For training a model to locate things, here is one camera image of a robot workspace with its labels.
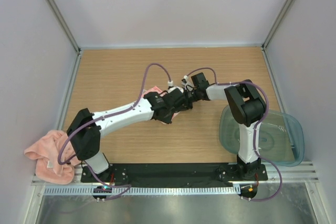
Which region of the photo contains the pink rabbit pattern towel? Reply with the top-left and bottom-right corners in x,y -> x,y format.
139,85 -> 182,125

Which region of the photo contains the plain pink towel pile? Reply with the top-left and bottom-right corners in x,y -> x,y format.
24,130 -> 80,185

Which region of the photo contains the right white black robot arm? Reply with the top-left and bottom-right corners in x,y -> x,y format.
182,76 -> 269,180

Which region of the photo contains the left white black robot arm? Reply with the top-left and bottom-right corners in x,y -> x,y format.
67,88 -> 185,182

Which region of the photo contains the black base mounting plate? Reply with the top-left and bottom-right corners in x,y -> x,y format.
96,163 -> 268,185

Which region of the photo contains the clear teal plastic bin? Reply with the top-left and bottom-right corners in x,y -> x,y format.
219,106 -> 305,167

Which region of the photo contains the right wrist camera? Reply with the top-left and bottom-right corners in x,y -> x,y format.
181,72 -> 209,91

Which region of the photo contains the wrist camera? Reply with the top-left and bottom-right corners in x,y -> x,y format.
167,80 -> 184,93
181,72 -> 209,91

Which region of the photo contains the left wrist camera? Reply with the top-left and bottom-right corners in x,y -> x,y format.
167,80 -> 184,93

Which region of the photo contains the slotted metal cable rail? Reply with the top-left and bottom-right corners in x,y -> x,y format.
44,185 -> 240,196

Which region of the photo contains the right aluminium frame post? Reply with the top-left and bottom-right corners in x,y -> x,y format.
261,0 -> 295,51

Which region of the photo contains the aluminium frame post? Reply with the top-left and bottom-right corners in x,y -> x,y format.
46,0 -> 81,54
261,0 -> 295,51

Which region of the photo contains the left aluminium frame post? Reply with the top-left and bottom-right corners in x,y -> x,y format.
46,0 -> 81,54

